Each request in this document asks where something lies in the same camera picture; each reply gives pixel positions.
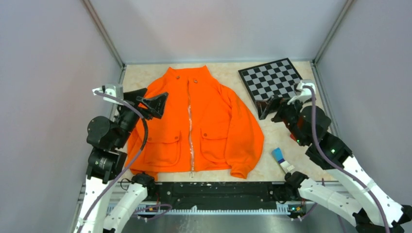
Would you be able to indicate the blue and white box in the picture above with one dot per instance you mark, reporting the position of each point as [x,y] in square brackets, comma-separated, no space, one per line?
[285,165]

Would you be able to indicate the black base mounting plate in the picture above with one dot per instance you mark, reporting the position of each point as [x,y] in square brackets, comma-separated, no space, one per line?
[222,195]

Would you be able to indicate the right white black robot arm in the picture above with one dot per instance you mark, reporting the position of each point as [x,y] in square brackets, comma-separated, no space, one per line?
[367,207]

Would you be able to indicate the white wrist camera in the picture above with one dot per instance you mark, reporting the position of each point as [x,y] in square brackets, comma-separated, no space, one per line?
[111,92]
[306,90]

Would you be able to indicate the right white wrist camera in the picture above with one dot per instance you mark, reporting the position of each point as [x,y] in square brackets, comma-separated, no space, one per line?
[306,90]

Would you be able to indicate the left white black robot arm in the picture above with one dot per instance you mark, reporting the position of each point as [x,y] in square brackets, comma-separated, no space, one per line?
[107,163]

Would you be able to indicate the aluminium frame rail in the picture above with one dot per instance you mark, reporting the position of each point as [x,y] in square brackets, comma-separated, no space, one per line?
[148,210]

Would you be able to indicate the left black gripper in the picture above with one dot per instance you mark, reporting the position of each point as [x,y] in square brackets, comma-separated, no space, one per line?
[156,103]

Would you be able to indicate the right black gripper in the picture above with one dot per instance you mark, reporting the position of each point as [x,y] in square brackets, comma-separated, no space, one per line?
[264,106]

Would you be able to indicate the black and grey checkerboard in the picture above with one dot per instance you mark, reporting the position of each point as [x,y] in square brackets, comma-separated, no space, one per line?
[277,78]

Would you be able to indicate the orange zip-up jacket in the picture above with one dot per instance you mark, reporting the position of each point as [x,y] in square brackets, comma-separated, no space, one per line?
[205,126]

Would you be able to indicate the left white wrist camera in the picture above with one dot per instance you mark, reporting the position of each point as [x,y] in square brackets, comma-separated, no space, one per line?
[111,92]

